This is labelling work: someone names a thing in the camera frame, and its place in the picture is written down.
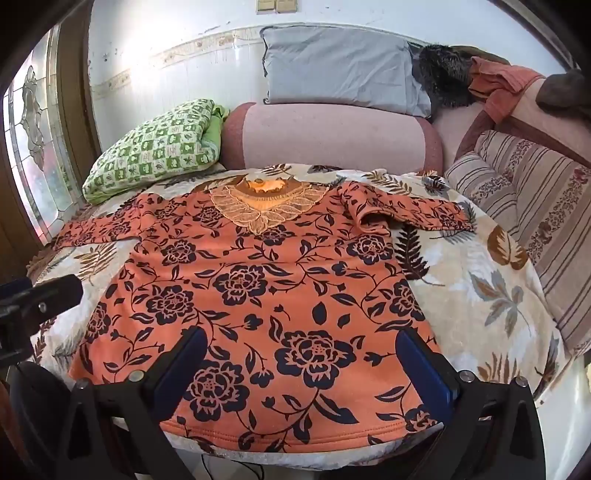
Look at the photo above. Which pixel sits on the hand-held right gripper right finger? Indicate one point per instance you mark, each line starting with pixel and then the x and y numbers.
pixel 420 369

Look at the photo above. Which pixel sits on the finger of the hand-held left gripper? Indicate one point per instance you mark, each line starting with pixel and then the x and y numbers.
pixel 51 295

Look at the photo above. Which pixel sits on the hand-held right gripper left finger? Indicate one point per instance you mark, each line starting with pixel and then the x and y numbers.
pixel 184 364

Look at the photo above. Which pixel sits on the orange floral shirt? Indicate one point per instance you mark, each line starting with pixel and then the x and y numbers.
pixel 277 277

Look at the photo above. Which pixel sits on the beige leaf print blanket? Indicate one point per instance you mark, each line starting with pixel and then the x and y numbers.
pixel 461 286

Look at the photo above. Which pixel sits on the stained glass window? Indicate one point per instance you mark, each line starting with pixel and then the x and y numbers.
pixel 39 138

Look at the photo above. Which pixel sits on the green checkered pillow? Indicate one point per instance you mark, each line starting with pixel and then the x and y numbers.
pixel 152 147

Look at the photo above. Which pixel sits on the small striped floral pillow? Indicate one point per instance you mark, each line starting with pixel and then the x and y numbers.
pixel 480 184

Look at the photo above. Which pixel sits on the pink bolster cushion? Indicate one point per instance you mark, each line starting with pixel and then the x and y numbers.
pixel 323 136

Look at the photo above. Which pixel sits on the pink duvet with brown edge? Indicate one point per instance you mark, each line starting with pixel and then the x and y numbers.
pixel 545 120

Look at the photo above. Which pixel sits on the dark furry cloth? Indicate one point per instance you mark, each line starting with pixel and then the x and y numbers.
pixel 445 76

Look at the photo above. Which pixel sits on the orange pink cloth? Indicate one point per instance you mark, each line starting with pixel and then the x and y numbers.
pixel 501 85

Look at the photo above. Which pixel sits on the brown cloth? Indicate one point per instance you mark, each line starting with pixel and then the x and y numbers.
pixel 565 92

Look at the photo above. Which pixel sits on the grey cloth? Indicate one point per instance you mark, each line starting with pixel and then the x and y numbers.
pixel 341 64

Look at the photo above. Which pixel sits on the beige wall switch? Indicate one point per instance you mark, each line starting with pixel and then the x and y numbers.
pixel 265 4
pixel 286 4

